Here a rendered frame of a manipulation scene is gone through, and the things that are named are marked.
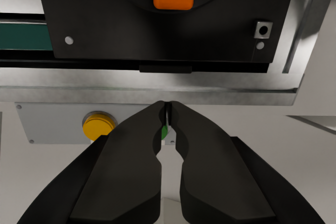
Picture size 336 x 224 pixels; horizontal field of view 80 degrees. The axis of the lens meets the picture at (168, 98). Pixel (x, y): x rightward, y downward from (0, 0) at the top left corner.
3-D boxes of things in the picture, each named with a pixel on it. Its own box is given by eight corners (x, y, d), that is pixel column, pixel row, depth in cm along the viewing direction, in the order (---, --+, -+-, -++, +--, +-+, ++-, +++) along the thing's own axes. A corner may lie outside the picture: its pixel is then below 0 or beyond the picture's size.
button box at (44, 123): (174, 122, 35) (177, 147, 29) (49, 120, 34) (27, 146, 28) (176, 84, 31) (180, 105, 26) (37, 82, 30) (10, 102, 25)
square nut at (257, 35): (264, 36, 21) (269, 38, 20) (249, 36, 21) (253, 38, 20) (268, 20, 20) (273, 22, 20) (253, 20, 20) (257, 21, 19)
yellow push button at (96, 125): (118, 133, 29) (115, 143, 27) (89, 133, 29) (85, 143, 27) (115, 110, 27) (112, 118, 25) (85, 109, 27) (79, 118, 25)
